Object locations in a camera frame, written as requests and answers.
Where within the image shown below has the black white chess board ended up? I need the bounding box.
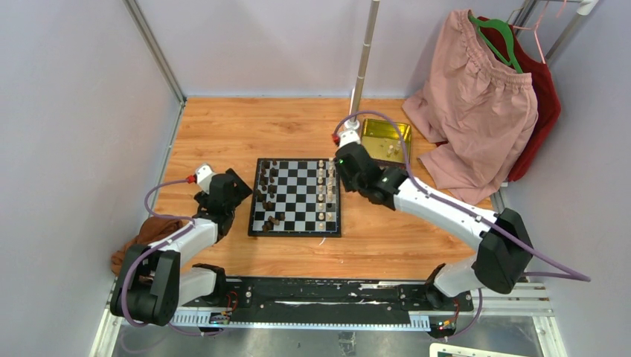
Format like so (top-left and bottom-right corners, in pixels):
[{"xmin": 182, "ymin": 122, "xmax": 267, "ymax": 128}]
[{"xmin": 248, "ymin": 158, "xmax": 342, "ymax": 238}]

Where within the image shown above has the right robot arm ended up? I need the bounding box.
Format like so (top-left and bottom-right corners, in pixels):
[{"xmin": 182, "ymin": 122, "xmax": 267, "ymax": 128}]
[{"xmin": 333, "ymin": 142, "xmax": 533, "ymax": 311}]

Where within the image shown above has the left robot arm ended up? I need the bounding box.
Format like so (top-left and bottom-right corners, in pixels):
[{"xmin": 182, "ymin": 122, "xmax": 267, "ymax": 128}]
[{"xmin": 109, "ymin": 164, "xmax": 252, "ymax": 327}]

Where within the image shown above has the yellow metal tin tray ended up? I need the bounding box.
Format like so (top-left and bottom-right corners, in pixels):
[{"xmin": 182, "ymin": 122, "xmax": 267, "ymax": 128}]
[{"xmin": 361, "ymin": 118, "xmax": 406, "ymax": 169}]

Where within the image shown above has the brown crumpled cloth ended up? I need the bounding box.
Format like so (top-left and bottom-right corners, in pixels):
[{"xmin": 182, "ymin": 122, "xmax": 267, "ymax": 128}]
[{"xmin": 110, "ymin": 216, "xmax": 184, "ymax": 277}]

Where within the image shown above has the pink hanging garment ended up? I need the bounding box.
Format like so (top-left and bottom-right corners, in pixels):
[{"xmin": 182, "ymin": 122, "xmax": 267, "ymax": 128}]
[{"xmin": 402, "ymin": 10, "xmax": 538, "ymax": 205}]

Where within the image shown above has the silver rack pole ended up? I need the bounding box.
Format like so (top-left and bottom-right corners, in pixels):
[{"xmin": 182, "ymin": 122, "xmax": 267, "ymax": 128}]
[{"xmin": 349, "ymin": 0, "xmax": 380, "ymax": 115}]

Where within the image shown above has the green clothes hanger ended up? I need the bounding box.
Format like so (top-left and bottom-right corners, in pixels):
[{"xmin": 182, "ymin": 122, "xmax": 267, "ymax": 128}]
[{"xmin": 468, "ymin": 13, "xmax": 524, "ymax": 75}]

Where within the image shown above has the red hanging garment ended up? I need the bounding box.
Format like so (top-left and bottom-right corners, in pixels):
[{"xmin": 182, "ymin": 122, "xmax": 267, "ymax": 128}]
[{"xmin": 507, "ymin": 36, "xmax": 562, "ymax": 181}]

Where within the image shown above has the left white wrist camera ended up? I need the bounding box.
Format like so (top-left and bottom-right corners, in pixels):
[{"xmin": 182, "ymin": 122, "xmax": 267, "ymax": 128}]
[{"xmin": 186, "ymin": 163, "xmax": 216, "ymax": 194}]

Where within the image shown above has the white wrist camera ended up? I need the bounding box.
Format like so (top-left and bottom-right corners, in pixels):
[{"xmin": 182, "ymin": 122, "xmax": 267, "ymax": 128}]
[
  {"xmin": 332, "ymin": 129, "xmax": 361, "ymax": 148},
  {"xmin": 186, "ymin": 163, "xmax": 216, "ymax": 194}
]

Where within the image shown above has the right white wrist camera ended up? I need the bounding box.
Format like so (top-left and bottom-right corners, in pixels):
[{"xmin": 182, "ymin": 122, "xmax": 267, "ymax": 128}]
[{"xmin": 332, "ymin": 129, "xmax": 361, "ymax": 148}]

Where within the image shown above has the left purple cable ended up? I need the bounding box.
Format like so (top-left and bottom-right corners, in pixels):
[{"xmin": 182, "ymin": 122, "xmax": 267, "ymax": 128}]
[{"xmin": 120, "ymin": 179, "xmax": 233, "ymax": 338}]

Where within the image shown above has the purple cable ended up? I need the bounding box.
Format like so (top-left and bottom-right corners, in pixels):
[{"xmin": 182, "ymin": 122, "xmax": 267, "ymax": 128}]
[
  {"xmin": 120, "ymin": 179, "xmax": 233, "ymax": 338},
  {"xmin": 333, "ymin": 111, "xmax": 592, "ymax": 340}
]

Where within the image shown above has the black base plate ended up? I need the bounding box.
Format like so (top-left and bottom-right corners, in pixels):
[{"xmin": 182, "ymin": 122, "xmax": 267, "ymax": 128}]
[{"xmin": 184, "ymin": 277, "xmax": 474, "ymax": 328}]

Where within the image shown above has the pink wire hanger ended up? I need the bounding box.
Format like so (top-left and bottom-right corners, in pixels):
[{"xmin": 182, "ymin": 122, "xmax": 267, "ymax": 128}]
[{"xmin": 507, "ymin": 0, "xmax": 551, "ymax": 64}]

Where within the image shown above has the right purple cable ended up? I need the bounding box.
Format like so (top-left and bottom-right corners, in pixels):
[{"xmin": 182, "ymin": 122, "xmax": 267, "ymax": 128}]
[{"xmin": 333, "ymin": 111, "xmax": 592, "ymax": 340}]

